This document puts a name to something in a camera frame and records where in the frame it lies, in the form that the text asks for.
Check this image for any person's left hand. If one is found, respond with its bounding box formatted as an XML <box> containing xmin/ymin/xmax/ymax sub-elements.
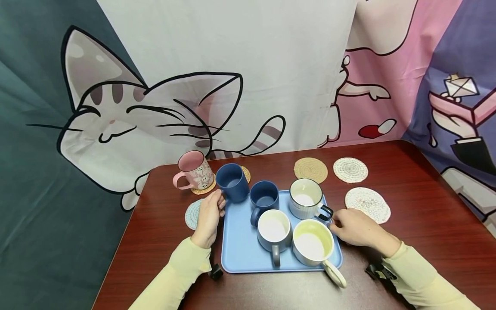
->
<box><xmin>190</xmin><ymin>189</ymin><xmax>226</xmax><ymax>250</ymax></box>

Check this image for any white speckled woven round coaster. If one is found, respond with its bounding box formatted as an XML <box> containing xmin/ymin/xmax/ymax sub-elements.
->
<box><xmin>344</xmin><ymin>186</ymin><xmax>391</xmax><ymax>225</ymax></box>

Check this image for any tall dark blue mug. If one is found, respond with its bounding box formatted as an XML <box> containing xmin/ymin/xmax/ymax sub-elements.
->
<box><xmin>215</xmin><ymin>163</ymin><xmax>250</xmax><ymax>204</ymax></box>

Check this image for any person's left forearm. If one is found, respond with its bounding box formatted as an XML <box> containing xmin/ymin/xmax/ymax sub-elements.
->
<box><xmin>128</xmin><ymin>236</ymin><xmax>213</xmax><ymax>310</ymax></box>

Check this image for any light blue woven round coaster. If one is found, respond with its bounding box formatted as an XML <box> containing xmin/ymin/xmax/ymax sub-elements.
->
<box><xmin>184</xmin><ymin>198</ymin><xmax>204</xmax><ymax>231</ymax></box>

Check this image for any person's right forearm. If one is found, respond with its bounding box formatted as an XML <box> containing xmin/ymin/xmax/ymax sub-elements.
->
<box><xmin>381</xmin><ymin>241</ymin><xmax>482</xmax><ymax>310</ymax></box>

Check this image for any short dark blue mug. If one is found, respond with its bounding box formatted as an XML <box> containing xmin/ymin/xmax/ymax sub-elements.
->
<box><xmin>249</xmin><ymin>180</ymin><xmax>280</xmax><ymax>227</ymax></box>

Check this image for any pink patterned mug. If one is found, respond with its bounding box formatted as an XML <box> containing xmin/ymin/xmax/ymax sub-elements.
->
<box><xmin>172</xmin><ymin>150</ymin><xmax>215</xmax><ymax>190</ymax></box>

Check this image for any light blue plastic tray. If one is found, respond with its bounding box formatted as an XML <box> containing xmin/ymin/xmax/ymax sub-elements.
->
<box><xmin>220</xmin><ymin>190</ymin><xmax>344</xmax><ymax>274</ymax></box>

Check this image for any white mug with black handle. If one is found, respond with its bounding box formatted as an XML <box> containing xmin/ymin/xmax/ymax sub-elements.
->
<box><xmin>288</xmin><ymin>178</ymin><xmax>334</xmax><ymax>223</ymax></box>

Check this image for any cream mug with yellow inside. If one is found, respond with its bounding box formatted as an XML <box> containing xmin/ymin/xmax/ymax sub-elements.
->
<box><xmin>291</xmin><ymin>219</ymin><xmax>348</xmax><ymax>289</ymax></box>

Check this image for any person's right hand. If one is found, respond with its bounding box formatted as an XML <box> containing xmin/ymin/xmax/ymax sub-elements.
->
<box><xmin>329</xmin><ymin>208</ymin><xmax>402</xmax><ymax>259</ymax></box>

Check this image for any grey-blue mug with white inside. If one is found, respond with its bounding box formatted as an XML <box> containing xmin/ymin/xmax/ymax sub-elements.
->
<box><xmin>256</xmin><ymin>209</ymin><xmax>293</xmax><ymax>268</ymax></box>

